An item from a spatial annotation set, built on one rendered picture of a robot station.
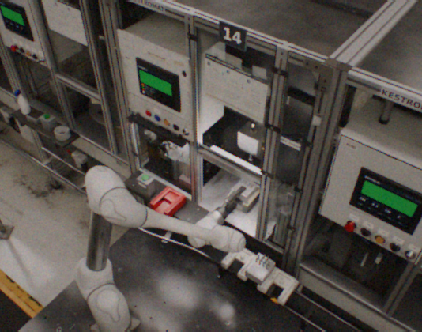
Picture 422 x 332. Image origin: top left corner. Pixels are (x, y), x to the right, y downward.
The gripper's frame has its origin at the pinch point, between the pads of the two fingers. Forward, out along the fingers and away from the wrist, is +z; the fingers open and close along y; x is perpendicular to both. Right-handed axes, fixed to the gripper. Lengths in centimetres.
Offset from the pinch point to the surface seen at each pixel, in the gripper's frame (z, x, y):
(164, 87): -20, 34, 64
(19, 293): -88, 115, -104
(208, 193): -3.0, 19.1, -9.7
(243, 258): -25.1, -20.1, -13.7
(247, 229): -10.7, -13.0, -9.9
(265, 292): -33, -39, -16
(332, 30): 7, -27, 101
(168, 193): -19.3, 34.4, -6.4
